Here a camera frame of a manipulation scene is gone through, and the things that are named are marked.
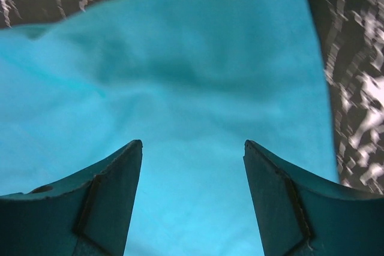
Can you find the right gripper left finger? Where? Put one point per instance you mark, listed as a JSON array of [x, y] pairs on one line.
[[85, 213]]

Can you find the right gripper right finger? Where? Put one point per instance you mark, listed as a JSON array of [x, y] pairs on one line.
[[300, 213]]

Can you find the teal t shirt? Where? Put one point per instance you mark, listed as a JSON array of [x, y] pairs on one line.
[[193, 80]]

